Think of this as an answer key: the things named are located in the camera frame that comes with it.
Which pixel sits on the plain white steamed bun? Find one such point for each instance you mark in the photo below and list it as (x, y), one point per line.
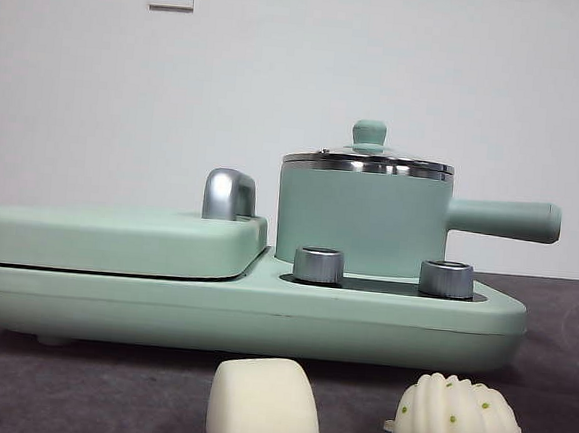
(261, 410)

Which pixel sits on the twisted bun with green specks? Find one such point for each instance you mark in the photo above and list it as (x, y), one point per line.
(458, 430)

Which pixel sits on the silver control knob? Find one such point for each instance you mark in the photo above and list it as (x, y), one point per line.
(446, 279)
(318, 266)

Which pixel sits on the mint green breakfast machine base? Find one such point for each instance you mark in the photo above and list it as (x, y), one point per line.
(261, 319)

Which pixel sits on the black control panel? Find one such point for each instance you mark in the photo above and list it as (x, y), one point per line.
(379, 286)

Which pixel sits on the mint green grill lid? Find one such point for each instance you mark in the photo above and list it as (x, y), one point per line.
(117, 238)

